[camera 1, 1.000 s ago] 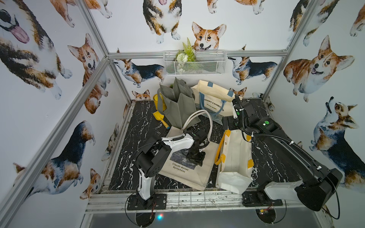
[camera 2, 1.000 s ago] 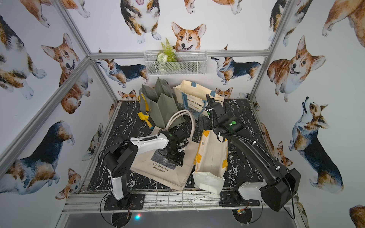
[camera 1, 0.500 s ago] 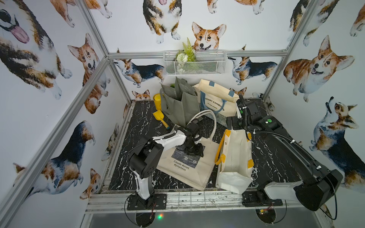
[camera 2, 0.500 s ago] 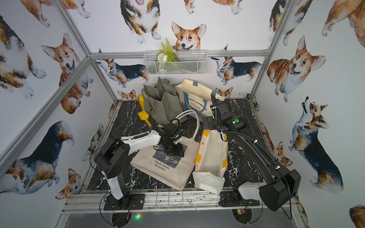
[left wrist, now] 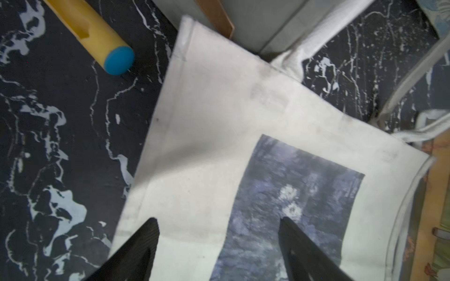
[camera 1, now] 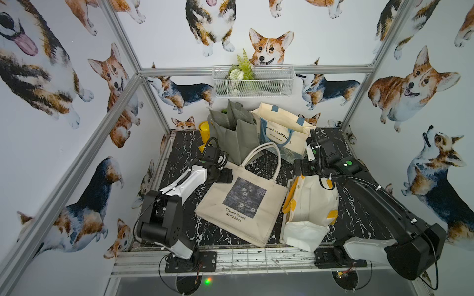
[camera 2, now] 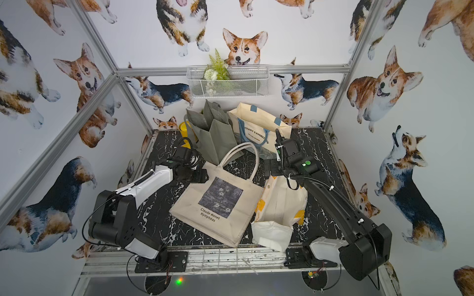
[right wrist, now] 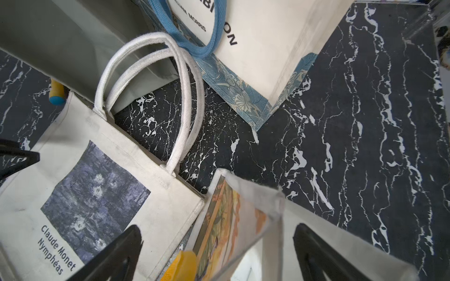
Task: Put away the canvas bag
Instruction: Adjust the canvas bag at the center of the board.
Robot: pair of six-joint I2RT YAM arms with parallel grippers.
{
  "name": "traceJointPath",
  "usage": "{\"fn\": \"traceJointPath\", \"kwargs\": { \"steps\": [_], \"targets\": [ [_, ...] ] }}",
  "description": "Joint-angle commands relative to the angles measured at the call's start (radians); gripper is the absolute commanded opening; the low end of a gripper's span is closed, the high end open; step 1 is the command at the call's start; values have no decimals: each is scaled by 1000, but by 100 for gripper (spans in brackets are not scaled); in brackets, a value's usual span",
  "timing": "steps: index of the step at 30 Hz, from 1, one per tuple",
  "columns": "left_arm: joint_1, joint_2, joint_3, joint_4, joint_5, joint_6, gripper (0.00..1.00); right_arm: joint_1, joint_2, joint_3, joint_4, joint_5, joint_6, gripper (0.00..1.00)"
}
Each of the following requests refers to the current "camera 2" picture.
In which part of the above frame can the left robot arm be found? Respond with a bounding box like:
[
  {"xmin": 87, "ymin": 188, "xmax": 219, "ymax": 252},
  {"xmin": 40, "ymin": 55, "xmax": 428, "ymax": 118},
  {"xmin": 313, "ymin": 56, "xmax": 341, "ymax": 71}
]
[{"xmin": 88, "ymin": 137, "xmax": 209, "ymax": 260}]

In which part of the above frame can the artificial green fern plant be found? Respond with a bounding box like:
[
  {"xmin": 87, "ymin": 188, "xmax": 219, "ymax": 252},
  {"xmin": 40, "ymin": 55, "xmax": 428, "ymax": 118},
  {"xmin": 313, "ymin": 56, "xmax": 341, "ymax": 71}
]
[{"xmin": 203, "ymin": 49, "xmax": 232, "ymax": 96}]

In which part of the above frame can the cream bag with blue handles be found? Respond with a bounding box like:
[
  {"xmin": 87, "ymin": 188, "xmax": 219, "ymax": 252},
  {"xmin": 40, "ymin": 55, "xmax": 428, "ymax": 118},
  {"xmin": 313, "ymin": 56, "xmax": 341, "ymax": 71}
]
[{"xmin": 227, "ymin": 102, "xmax": 292, "ymax": 159}]

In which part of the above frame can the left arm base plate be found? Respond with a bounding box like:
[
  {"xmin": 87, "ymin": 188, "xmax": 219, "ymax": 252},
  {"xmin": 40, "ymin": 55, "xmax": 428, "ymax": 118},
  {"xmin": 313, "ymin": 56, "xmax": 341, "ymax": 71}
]
[{"xmin": 135, "ymin": 250, "xmax": 189, "ymax": 273}]

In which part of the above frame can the yellow plastic toy shovel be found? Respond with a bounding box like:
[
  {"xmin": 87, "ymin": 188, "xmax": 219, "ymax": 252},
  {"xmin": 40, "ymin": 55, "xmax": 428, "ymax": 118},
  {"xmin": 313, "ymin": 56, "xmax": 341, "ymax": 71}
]
[{"xmin": 179, "ymin": 122, "xmax": 192, "ymax": 149}]

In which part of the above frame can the cream canvas bag with print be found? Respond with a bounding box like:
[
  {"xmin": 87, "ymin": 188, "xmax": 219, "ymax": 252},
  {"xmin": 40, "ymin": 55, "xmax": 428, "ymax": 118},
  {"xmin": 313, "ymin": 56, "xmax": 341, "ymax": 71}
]
[{"xmin": 169, "ymin": 142, "xmax": 264, "ymax": 247}]

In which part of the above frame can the white bag with yellow handles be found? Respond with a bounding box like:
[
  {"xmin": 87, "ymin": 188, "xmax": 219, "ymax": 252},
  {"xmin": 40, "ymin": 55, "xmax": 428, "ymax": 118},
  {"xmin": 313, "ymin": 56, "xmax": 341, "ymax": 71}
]
[{"xmin": 251, "ymin": 176, "xmax": 308, "ymax": 252}]

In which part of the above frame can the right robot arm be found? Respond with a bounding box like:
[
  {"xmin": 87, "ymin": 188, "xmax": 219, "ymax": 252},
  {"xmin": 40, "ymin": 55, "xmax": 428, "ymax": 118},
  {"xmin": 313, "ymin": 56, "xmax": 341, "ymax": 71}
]
[{"xmin": 270, "ymin": 130, "xmax": 392, "ymax": 281}]

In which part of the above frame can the grey-green canvas bag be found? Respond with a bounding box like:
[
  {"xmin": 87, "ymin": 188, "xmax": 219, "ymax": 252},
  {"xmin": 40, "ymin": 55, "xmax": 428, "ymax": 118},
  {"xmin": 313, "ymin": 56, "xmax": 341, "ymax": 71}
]
[{"xmin": 184, "ymin": 101, "xmax": 238, "ymax": 165}]

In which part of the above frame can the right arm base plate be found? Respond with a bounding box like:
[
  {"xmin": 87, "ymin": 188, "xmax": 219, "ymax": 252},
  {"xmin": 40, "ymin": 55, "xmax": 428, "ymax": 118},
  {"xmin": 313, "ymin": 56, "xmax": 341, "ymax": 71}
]
[{"xmin": 283, "ymin": 247, "xmax": 338, "ymax": 269}]

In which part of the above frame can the white wire mesh basket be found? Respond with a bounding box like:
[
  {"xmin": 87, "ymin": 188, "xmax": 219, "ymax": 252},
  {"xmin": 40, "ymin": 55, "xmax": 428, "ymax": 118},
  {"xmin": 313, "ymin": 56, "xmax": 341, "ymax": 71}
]
[{"xmin": 186, "ymin": 65, "xmax": 270, "ymax": 99}]

